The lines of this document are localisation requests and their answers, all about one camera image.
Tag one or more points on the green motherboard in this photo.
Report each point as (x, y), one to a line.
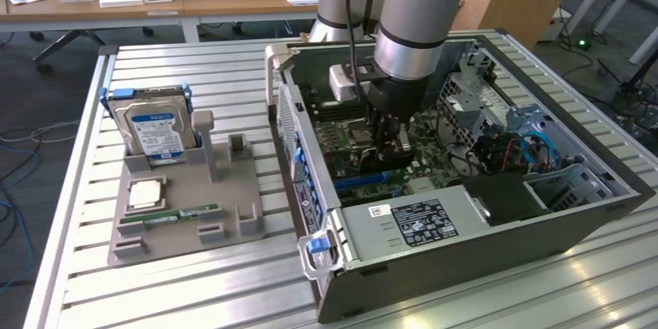
(431, 159)

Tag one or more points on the black chair base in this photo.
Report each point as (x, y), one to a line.
(64, 42)

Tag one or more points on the hard disk with blue rails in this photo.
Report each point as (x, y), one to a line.
(148, 132)

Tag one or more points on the grey power supply unit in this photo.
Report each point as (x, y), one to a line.
(370, 236)

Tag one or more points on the green RAM stick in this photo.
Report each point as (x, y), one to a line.
(169, 215)

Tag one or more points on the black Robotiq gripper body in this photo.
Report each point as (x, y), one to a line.
(398, 98)

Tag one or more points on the CPU socket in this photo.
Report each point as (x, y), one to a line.
(356, 132)

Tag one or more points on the black graphics card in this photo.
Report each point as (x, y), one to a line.
(395, 161)

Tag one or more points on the blue expansion slot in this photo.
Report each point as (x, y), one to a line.
(359, 182)

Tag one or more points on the dark grey PC case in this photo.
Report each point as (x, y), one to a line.
(462, 267)

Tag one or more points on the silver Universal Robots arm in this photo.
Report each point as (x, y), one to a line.
(422, 17)

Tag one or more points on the tall metal disk bay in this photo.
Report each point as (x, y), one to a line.
(462, 113)

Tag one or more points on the silver chipset heatsink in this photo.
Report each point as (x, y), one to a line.
(422, 186)

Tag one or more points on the silver CPU chip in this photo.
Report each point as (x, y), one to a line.
(144, 194)

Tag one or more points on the blue case latch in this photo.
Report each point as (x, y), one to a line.
(316, 246)

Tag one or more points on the white electrical box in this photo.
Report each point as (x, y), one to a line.
(555, 26)

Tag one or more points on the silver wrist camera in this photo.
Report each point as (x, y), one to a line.
(342, 84)

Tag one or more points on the grey parts rack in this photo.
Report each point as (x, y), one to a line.
(169, 246)

